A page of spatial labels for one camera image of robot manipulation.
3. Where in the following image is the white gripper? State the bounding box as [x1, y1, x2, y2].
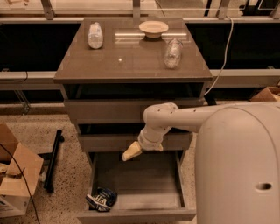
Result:
[122, 129, 164, 161]

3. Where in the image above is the blue chip bag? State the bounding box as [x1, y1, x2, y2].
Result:
[86, 187, 117, 212]

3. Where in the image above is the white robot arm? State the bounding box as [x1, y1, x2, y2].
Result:
[122, 102, 280, 224]

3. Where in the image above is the grey middle drawer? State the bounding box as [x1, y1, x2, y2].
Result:
[78, 123, 193, 152]

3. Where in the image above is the grey drawer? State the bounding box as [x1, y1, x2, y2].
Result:
[78, 123, 193, 152]
[77, 150, 196, 224]
[63, 82, 207, 124]

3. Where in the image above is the grey bottom drawer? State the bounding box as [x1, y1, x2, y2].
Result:
[77, 150, 196, 224]

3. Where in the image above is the grey top drawer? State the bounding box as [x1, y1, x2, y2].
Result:
[63, 82, 207, 124]

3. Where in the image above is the grey drawer cabinet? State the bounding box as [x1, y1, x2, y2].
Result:
[53, 17, 214, 165]

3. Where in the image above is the black table leg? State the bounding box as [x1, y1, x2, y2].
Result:
[204, 94, 216, 106]

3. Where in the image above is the black bar on floor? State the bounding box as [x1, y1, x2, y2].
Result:
[44, 129, 64, 193]

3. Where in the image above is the clear plastic bottle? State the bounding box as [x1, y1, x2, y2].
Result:
[164, 38, 183, 69]

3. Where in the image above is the open cardboard box left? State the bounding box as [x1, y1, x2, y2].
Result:
[0, 123, 44, 218]

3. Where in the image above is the white plastic bottle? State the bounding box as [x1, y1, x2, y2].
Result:
[87, 22, 103, 49]

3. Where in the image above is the cream ceramic bowl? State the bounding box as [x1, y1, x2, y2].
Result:
[139, 21, 169, 39]

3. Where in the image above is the cardboard box right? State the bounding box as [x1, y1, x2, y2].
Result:
[250, 87, 280, 102]

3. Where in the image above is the black cable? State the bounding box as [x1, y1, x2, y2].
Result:
[0, 141, 43, 224]

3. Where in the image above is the white cable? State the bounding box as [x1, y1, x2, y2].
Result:
[204, 16, 235, 96]

